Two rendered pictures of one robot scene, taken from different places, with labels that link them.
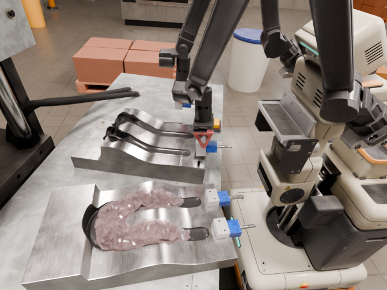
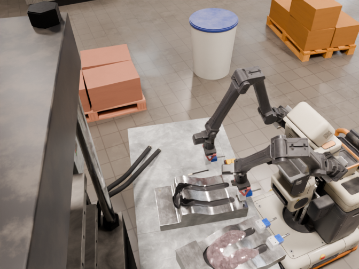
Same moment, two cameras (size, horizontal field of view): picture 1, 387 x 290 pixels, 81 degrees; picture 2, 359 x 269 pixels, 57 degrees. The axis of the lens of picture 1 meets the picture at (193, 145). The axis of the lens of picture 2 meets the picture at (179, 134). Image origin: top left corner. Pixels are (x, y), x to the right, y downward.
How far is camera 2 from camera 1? 1.19 m
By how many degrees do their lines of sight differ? 9
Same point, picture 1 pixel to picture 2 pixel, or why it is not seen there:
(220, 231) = (274, 243)
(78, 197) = (193, 250)
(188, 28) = (216, 124)
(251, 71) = (219, 58)
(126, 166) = (197, 220)
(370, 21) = (321, 125)
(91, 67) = not seen: hidden behind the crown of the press
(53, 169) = (148, 237)
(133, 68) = (98, 93)
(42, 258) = not seen: outside the picture
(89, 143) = (164, 212)
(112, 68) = not seen: hidden behind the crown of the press
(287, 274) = (309, 253)
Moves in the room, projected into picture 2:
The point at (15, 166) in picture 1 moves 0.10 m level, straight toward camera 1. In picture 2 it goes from (120, 243) to (135, 251)
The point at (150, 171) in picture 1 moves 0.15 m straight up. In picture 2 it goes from (213, 219) to (214, 203)
